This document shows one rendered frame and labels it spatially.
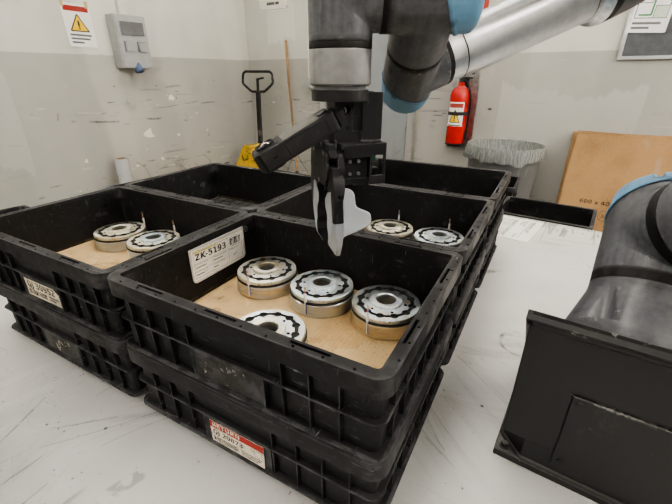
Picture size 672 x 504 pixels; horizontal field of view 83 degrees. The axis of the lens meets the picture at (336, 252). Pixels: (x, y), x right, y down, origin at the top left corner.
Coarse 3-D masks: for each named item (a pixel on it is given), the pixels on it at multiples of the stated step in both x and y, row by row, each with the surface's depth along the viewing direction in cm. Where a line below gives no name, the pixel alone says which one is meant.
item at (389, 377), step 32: (224, 224) 67; (288, 224) 68; (160, 256) 55; (448, 256) 56; (128, 288) 47; (448, 288) 49; (192, 320) 43; (224, 320) 41; (416, 320) 41; (256, 352) 39; (288, 352) 37; (320, 352) 36; (416, 352) 39; (352, 384) 34; (384, 384) 33
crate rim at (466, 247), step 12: (300, 192) 85; (408, 192) 87; (420, 192) 86; (432, 192) 85; (276, 204) 77; (492, 204) 77; (288, 216) 71; (480, 216) 71; (480, 228) 66; (408, 240) 60; (468, 240) 60; (456, 252) 57; (468, 252) 59
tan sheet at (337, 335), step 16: (224, 288) 67; (208, 304) 62; (224, 304) 62; (240, 304) 62; (256, 304) 62; (272, 304) 62; (288, 304) 62; (304, 320) 58; (320, 320) 58; (336, 320) 58; (320, 336) 54; (336, 336) 54; (352, 336) 54; (336, 352) 51; (352, 352) 51; (368, 352) 51; (384, 352) 51
